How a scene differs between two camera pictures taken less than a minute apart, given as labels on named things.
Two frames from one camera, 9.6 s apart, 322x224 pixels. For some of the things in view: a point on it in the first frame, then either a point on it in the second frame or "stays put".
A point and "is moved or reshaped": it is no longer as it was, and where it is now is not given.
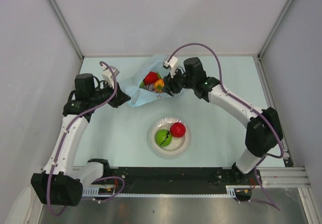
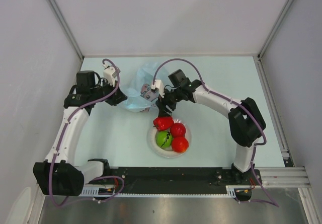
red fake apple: (177, 130) stays put
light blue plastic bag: (140, 96) is moved or reshaped
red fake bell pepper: (151, 78) to (163, 123)
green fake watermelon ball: (163, 137) stays put
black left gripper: (121, 98) stays put
